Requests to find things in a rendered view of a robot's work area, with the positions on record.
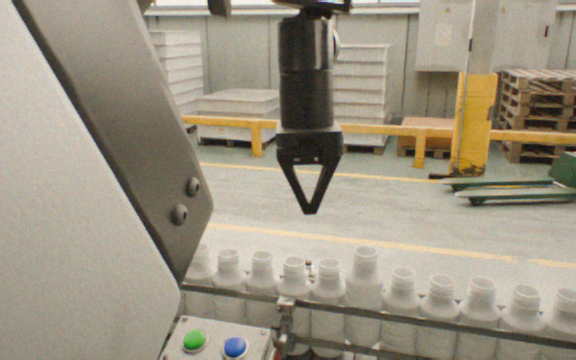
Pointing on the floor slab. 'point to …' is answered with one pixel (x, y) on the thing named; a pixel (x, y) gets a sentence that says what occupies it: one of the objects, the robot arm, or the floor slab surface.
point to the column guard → (473, 124)
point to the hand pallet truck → (564, 171)
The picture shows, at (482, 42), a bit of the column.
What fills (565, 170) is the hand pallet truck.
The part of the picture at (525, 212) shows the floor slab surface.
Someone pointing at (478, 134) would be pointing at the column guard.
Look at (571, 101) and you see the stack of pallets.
